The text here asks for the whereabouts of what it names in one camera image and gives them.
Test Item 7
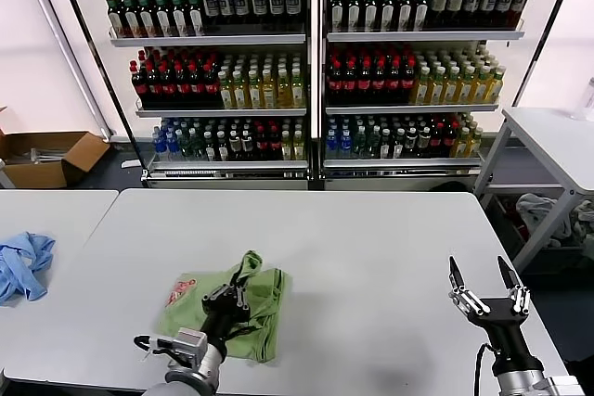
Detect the dark bottle beige label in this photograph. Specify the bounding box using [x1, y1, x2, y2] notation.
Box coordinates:
[446, 0, 464, 29]
[429, 0, 447, 29]

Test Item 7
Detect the grey-green cloth pile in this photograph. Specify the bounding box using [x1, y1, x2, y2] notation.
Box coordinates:
[570, 200, 594, 242]

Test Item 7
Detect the grey cloth pile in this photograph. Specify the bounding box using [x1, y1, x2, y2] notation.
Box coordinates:
[513, 192, 573, 249]

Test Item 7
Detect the black rounded object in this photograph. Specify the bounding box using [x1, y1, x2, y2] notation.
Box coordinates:
[426, 180, 470, 193]

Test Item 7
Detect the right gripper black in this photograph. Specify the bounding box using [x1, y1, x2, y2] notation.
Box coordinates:
[447, 255, 544, 377]

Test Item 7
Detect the green t-shirt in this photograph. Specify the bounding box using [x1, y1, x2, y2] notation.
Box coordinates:
[160, 249, 294, 364]

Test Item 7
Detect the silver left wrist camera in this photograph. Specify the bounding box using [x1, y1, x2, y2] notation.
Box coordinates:
[171, 328, 209, 363]

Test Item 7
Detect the small cola bottle red cap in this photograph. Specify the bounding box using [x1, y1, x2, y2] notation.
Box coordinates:
[429, 122, 444, 159]
[253, 126, 268, 160]
[442, 122, 457, 159]
[267, 126, 281, 160]

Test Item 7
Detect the white side table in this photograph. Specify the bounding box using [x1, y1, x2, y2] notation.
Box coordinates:
[472, 106, 594, 275]

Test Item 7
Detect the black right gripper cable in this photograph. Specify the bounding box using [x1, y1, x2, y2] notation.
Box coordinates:
[472, 342, 500, 396]

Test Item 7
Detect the dark grey storage bin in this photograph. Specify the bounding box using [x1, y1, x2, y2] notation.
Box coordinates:
[492, 191, 589, 273]

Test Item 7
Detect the white tube bundle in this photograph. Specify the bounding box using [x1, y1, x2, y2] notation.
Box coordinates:
[27, 147, 64, 164]

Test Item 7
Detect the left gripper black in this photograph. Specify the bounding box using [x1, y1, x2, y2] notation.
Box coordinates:
[200, 269, 251, 338]

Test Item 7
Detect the open cardboard box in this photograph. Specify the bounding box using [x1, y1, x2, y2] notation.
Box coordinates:
[0, 130, 111, 189]

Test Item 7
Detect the white slanted frame bar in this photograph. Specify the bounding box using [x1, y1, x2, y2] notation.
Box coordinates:
[16, 0, 112, 142]

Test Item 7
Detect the crumpled light blue garment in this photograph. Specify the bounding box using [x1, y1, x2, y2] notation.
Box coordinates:
[0, 231, 56, 308]

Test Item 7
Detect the dark tea bottle leaf label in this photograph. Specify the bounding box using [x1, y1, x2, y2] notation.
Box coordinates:
[107, 0, 124, 38]
[154, 0, 172, 38]
[362, 0, 379, 33]
[396, 0, 414, 33]
[186, 0, 204, 37]
[138, 0, 156, 38]
[170, 0, 187, 38]
[123, 0, 140, 38]
[345, 0, 362, 33]
[379, 0, 396, 33]
[413, 0, 430, 32]
[329, 0, 347, 33]

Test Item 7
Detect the grey metal shelf rack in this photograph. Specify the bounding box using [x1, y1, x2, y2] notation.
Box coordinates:
[81, 0, 311, 191]
[319, 0, 548, 192]

